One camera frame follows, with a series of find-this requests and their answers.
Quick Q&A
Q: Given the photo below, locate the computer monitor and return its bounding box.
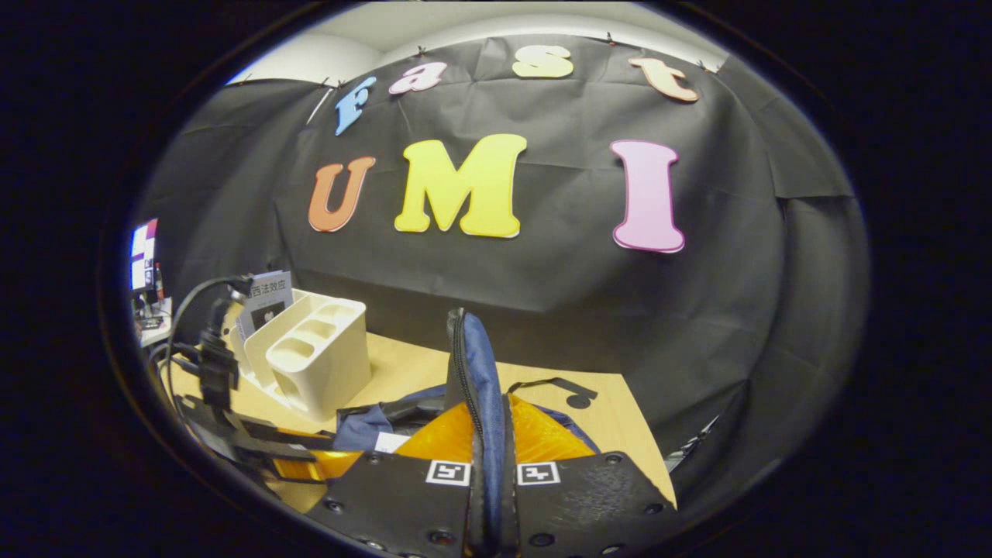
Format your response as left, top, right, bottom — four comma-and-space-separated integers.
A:
129, 219, 160, 292

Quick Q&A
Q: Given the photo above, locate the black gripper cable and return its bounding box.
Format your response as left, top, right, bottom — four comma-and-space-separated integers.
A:
159, 274, 257, 404

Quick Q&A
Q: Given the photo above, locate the grey book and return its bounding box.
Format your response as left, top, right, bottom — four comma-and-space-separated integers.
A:
235, 270, 295, 342

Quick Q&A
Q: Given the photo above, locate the white side table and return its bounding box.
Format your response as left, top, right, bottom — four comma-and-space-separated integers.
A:
138, 298, 175, 348

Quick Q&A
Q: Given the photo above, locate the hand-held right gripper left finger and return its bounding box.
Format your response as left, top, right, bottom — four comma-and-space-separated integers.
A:
305, 399, 485, 558

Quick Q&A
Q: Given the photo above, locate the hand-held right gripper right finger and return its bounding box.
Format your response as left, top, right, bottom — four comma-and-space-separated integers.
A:
500, 394, 680, 558

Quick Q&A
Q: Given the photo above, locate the blue schoolbag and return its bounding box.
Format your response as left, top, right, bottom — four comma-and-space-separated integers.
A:
333, 308, 601, 558

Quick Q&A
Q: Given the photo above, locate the cream plastic bookshelf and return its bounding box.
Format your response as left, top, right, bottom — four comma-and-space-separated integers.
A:
225, 288, 373, 423

